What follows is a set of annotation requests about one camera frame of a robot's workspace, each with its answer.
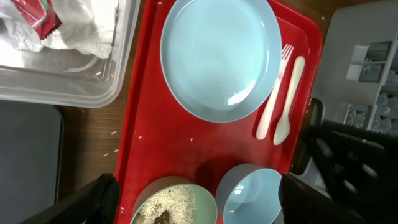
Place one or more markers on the light blue plate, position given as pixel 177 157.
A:
pixel 221 58

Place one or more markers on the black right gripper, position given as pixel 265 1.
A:
pixel 359 168

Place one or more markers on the green bowl with food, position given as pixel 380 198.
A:
pixel 174 199

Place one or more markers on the black plastic tray bin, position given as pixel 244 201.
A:
pixel 31 135

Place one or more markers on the white napkin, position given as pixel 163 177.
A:
pixel 87 26

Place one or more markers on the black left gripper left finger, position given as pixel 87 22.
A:
pixel 97 202

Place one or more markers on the clear plastic bin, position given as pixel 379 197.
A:
pixel 68 77

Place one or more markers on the grey dishwasher rack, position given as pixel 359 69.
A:
pixel 356 81

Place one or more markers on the white plastic spoon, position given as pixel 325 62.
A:
pixel 283 126

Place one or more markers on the red snack wrapper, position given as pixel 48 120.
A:
pixel 40 15

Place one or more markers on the red serving tray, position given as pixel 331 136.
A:
pixel 160 138

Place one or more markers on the light blue bowl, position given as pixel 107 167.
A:
pixel 249 194

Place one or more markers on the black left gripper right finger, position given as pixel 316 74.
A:
pixel 302 204

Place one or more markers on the white plastic fork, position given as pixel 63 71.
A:
pixel 266 116

